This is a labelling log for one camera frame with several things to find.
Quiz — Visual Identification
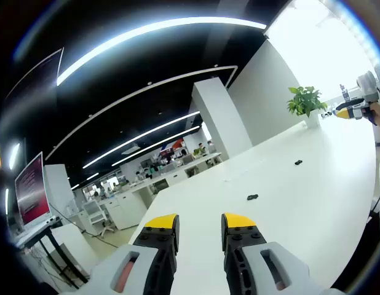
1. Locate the green potted plant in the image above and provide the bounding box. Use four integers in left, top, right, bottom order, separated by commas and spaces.
287, 85, 328, 118

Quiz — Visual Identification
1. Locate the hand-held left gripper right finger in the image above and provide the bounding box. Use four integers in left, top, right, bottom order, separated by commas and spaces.
221, 212, 347, 295

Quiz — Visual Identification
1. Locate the long curved ceiling light strip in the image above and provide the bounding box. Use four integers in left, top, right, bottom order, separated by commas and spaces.
55, 16, 268, 87

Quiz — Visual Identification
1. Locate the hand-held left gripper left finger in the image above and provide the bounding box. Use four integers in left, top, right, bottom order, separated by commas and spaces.
63, 213, 180, 295

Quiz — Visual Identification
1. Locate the white plant pot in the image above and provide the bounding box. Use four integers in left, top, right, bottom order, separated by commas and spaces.
305, 109, 321, 128

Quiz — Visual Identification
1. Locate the dark hanging display panel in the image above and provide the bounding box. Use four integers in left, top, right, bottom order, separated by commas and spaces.
4, 47, 65, 104

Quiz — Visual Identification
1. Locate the white square column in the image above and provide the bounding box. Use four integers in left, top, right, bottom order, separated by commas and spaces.
189, 76, 254, 161

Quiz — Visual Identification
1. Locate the computer monitor with red screen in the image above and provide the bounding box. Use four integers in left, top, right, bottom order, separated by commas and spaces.
14, 151, 52, 227

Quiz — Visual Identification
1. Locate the white office chair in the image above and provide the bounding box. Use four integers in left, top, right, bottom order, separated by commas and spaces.
83, 201, 114, 238

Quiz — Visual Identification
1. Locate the white desk with black legs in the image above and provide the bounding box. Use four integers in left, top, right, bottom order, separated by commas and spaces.
10, 214, 90, 290

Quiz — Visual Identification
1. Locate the row of white office desks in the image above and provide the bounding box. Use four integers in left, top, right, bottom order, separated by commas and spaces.
82, 152, 224, 232

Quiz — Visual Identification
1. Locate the straight ceiling light strip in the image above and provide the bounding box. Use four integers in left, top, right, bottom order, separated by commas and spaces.
111, 125, 201, 167
81, 110, 202, 170

